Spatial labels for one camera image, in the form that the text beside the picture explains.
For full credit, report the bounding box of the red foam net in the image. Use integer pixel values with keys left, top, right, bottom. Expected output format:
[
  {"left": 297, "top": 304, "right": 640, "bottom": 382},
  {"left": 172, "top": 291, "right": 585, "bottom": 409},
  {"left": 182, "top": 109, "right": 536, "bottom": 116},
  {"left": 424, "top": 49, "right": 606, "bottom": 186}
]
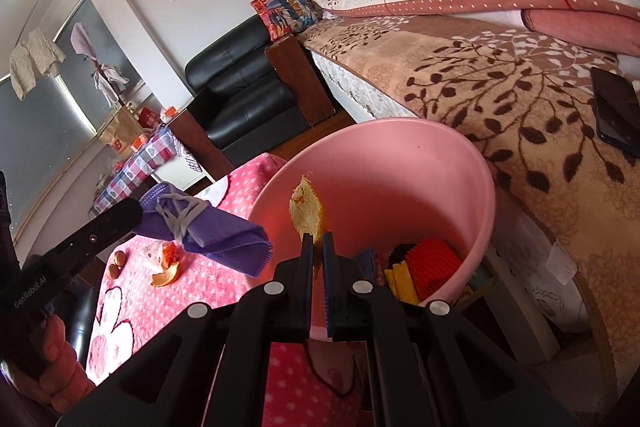
[{"left": 405, "top": 237, "right": 463, "bottom": 303}]

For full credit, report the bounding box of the brown paper bag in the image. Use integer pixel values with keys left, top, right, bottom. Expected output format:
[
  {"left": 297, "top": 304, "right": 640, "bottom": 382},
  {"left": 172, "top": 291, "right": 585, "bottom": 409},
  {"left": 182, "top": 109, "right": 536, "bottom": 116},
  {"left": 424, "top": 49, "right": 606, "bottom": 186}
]
[{"left": 97, "top": 107, "right": 143, "bottom": 155}]

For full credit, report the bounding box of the colourful printed cushion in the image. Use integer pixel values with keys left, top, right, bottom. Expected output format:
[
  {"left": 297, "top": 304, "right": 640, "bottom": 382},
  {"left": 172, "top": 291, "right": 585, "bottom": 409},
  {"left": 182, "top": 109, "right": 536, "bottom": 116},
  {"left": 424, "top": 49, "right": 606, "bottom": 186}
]
[{"left": 250, "top": 0, "right": 323, "bottom": 42}]

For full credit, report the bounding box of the white cabinet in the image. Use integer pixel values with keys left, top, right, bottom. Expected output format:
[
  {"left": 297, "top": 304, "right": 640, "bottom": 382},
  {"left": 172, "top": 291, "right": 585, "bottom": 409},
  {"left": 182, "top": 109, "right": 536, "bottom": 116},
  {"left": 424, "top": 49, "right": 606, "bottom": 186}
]
[{"left": 150, "top": 142, "right": 211, "bottom": 192}]

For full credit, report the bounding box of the pink plastic bucket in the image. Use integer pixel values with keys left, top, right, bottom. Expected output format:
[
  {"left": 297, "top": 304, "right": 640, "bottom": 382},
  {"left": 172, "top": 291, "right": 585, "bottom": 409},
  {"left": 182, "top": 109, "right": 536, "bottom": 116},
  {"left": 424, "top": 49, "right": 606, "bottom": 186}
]
[{"left": 246, "top": 118, "right": 497, "bottom": 343}]

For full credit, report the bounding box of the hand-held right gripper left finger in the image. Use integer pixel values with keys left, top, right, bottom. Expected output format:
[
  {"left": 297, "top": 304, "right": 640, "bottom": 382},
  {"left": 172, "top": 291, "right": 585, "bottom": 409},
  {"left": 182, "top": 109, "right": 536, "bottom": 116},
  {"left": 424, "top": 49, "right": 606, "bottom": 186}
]
[{"left": 55, "top": 232, "right": 316, "bottom": 427}]

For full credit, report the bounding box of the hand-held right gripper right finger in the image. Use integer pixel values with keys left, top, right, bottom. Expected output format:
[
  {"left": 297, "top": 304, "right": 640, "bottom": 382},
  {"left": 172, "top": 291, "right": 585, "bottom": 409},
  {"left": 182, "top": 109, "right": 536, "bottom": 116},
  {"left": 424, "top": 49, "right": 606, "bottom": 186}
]
[{"left": 321, "top": 232, "right": 581, "bottom": 427}]

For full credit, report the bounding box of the yellow foam net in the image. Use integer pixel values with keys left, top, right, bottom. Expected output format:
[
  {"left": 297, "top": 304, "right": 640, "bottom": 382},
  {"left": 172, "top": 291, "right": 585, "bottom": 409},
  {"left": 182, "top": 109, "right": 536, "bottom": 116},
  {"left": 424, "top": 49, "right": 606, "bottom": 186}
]
[{"left": 384, "top": 261, "right": 421, "bottom": 305}]

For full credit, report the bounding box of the brown wooden side table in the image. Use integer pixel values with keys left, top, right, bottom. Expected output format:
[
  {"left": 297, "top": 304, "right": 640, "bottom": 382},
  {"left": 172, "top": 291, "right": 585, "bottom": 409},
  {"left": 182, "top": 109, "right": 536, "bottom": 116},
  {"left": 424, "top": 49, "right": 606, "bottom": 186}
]
[{"left": 265, "top": 33, "right": 337, "bottom": 128}]

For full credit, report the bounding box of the pink hanging cloth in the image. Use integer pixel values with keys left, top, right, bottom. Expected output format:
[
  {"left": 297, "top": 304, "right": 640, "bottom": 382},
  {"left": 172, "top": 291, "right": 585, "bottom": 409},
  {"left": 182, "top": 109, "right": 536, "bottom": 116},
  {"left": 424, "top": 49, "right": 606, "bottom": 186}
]
[{"left": 70, "top": 22, "right": 98, "bottom": 60}]

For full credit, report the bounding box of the cream knitted sweater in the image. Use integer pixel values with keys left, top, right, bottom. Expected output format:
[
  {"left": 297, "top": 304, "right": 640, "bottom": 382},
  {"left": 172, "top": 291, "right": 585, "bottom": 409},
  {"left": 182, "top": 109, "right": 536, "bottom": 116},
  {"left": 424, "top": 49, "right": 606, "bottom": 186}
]
[{"left": 9, "top": 29, "right": 67, "bottom": 100}]

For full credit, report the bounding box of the blue foam net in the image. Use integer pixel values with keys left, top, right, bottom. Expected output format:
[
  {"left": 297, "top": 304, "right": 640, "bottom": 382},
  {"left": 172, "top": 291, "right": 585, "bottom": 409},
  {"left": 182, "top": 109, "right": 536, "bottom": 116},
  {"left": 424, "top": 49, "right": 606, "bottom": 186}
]
[{"left": 357, "top": 248, "right": 378, "bottom": 280}]

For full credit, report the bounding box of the large grey window blind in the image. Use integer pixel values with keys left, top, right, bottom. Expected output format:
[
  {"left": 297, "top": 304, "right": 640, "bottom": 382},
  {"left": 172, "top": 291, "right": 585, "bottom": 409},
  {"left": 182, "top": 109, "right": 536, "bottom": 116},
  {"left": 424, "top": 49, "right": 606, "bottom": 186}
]
[{"left": 0, "top": 77, "right": 101, "bottom": 238}]

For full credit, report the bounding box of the side table with checkered cloth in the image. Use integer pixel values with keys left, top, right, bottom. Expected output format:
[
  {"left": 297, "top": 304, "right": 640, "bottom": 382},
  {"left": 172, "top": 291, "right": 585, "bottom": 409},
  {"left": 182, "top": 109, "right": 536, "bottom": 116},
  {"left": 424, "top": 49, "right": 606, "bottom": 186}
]
[{"left": 89, "top": 127, "right": 176, "bottom": 220}]

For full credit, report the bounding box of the purple cloth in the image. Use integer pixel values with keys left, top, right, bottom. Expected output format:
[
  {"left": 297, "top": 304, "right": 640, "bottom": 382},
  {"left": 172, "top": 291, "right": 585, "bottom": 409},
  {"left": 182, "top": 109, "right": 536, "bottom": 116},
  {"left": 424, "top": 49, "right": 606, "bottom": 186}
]
[{"left": 135, "top": 184, "right": 273, "bottom": 278}]

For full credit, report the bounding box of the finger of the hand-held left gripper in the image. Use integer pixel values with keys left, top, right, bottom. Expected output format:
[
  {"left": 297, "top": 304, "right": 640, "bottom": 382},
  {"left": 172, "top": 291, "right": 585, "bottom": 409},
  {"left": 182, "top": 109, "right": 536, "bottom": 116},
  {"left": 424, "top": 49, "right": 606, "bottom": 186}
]
[
  {"left": 47, "top": 198, "right": 146, "bottom": 280},
  {"left": 141, "top": 183, "right": 170, "bottom": 210}
]

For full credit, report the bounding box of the person's left hand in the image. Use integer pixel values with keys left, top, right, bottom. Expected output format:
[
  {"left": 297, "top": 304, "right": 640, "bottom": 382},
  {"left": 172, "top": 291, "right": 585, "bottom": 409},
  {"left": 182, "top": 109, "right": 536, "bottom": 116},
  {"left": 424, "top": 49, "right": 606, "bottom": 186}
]
[{"left": 0, "top": 314, "right": 97, "bottom": 417}]

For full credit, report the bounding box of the black smartphone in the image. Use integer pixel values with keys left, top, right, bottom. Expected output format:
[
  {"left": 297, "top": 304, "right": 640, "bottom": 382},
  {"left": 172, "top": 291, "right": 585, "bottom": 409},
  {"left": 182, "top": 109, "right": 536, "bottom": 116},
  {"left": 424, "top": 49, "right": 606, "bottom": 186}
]
[{"left": 590, "top": 67, "right": 640, "bottom": 152}]

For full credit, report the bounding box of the curled orange peel piece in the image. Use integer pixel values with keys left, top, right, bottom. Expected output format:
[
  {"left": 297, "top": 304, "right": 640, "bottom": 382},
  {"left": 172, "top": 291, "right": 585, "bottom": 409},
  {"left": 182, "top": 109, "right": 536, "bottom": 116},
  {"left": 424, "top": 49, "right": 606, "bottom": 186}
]
[{"left": 151, "top": 257, "right": 183, "bottom": 288}]

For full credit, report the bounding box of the black leather armchair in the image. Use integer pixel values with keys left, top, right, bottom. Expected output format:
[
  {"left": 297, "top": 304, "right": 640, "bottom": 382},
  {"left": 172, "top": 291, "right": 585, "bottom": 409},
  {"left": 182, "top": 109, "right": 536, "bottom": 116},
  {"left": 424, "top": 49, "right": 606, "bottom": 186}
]
[{"left": 185, "top": 14, "right": 311, "bottom": 168}]

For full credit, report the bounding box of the white bed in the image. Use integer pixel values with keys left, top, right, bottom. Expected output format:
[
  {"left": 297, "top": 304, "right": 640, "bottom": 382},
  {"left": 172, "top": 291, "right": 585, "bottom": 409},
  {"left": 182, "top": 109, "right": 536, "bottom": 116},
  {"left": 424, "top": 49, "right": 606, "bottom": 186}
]
[{"left": 252, "top": 0, "right": 640, "bottom": 403}]

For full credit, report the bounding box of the white hanging garment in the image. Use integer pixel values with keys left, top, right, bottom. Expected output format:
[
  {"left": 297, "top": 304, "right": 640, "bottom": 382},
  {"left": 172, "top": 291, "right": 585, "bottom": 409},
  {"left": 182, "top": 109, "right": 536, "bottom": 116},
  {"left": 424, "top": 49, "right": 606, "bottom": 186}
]
[{"left": 92, "top": 62, "right": 130, "bottom": 108}]

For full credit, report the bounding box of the large orange peel piece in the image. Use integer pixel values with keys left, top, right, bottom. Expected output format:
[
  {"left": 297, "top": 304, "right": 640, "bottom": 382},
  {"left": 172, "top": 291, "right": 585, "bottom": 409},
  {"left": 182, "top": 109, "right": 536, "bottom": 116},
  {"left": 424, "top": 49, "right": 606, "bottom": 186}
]
[{"left": 289, "top": 175, "right": 326, "bottom": 248}]

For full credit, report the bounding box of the narrow grey window blind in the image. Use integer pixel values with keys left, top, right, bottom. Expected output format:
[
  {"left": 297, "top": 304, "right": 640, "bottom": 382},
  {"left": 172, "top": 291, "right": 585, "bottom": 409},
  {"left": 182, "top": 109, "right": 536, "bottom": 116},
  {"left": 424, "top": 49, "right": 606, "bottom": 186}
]
[{"left": 52, "top": 0, "right": 141, "bottom": 108}]

